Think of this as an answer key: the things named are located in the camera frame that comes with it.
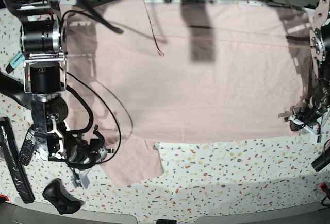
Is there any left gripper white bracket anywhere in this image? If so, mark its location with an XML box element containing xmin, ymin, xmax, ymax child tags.
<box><xmin>284</xmin><ymin>114</ymin><xmax>321</xmax><ymax>145</ymax></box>

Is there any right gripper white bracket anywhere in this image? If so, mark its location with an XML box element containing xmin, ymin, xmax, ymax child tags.
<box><xmin>67</xmin><ymin>146</ymin><xmax>114</xmax><ymax>189</ymax></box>

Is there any pink T-shirt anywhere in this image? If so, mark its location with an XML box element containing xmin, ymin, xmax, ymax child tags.
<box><xmin>61</xmin><ymin>0</ymin><xmax>312</xmax><ymax>187</ymax></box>

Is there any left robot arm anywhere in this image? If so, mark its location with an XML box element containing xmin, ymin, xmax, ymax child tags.
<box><xmin>285</xmin><ymin>0</ymin><xmax>329</xmax><ymax>145</ymax></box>

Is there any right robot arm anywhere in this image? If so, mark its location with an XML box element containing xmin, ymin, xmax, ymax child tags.
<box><xmin>1</xmin><ymin>0</ymin><xmax>109</xmax><ymax>188</ymax></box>

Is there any black game controller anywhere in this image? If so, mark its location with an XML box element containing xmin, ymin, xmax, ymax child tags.
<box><xmin>42</xmin><ymin>180</ymin><xmax>81</xmax><ymax>215</ymax></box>

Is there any small red black clip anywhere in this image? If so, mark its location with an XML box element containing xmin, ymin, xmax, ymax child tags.
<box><xmin>319</xmin><ymin>182</ymin><xmax>329</xmax><ymax>192</ymax></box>

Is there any long black bar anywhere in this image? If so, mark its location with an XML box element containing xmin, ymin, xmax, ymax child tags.
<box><xmin>1</xmin><ymin>117</ymin><xmax>35</xmax><ymax>204</ymax></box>

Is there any black remote control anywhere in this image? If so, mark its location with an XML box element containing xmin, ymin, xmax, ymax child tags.
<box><xmin>18</xmin><ymin>128</ymin><xmax>36</xmax><ymax>166</ymax></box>

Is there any black stapler tool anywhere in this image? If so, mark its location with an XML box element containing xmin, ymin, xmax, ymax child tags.
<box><xmin>1</xmin><ymin>73</ymin><xmax>32</xmax><ymax>110</ymax></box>

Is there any teal highlighter marker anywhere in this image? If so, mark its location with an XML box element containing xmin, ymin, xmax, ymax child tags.
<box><xmin>5</xmin><ymin>52</ymin><xmax>25</xmax><ymax>74</ymax></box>

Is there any black cylinder with wires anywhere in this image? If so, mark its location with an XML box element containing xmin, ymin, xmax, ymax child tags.
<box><xmin>311</xmin><ymin>140</ymin><xmax>330</xmax><ymax>172</ymax></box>

